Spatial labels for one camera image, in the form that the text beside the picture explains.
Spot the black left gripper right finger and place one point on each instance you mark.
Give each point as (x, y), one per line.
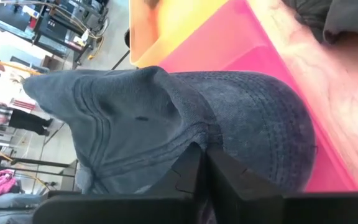
(247, 199)

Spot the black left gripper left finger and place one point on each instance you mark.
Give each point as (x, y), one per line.
(166, 205)

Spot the blue denim cap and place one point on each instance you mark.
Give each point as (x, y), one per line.
(135, 109)

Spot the black cap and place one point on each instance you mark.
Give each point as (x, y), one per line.
(346, 18)

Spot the pink plastic bin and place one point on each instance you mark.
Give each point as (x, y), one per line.
(228, 40)

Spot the pink bag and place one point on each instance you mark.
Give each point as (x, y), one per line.
(2, 183)

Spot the orange plastic bin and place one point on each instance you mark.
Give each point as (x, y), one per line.
(172, 25)

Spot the black metal workbench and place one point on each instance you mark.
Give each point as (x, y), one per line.
(51, 28)

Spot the black aluminium table frame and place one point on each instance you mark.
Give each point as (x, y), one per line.
(42, 162)

